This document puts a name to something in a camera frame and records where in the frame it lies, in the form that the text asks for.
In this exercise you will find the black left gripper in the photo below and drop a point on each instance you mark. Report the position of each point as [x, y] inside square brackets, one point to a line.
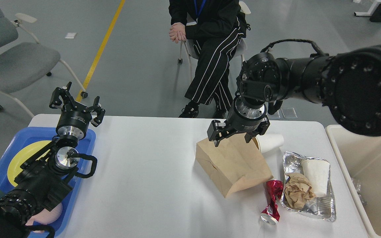
[73, 122]

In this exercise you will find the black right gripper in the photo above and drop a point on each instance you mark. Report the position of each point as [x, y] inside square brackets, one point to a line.
[244, 117]

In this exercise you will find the brown paper bag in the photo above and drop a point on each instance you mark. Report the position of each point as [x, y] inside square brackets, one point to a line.
[234, 165]

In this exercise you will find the brown paper ball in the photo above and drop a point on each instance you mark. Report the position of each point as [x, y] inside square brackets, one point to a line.
[298, 190]

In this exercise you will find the white paper cup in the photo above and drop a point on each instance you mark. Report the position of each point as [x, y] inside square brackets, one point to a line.
[317, 172]
[268, 142]

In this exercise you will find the yellow plastic plate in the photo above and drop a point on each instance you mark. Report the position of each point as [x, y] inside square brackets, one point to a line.
[25, 153]

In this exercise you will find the crushed red can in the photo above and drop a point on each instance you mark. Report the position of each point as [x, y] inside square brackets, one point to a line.
[274, 189]

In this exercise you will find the pink plastic mug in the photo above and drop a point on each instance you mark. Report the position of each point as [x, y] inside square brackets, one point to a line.
[45, 216]

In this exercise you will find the foil wrapper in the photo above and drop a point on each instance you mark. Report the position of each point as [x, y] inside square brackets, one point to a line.
[319, 207]

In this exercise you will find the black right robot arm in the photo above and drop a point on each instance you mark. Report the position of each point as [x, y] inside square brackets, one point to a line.
[348, 83]

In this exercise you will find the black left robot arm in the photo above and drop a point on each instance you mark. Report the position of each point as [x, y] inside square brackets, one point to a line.
[43, 181]

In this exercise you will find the grey office chair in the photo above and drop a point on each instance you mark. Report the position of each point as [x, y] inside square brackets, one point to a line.
[25, 63]

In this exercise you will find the white chair under person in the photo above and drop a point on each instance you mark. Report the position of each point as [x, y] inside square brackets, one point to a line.
[190, 52]

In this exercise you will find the person in black tracksuit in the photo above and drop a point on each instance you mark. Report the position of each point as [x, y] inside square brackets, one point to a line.
[216, 28]

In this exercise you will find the blue plastic tray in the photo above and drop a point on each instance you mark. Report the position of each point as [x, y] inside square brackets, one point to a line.
[29, 135]

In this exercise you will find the beige plastic bin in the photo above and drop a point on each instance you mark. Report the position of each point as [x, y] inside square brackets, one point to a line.
[359, 158]

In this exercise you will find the white desk base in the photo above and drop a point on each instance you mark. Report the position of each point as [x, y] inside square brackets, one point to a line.
[377, 10]

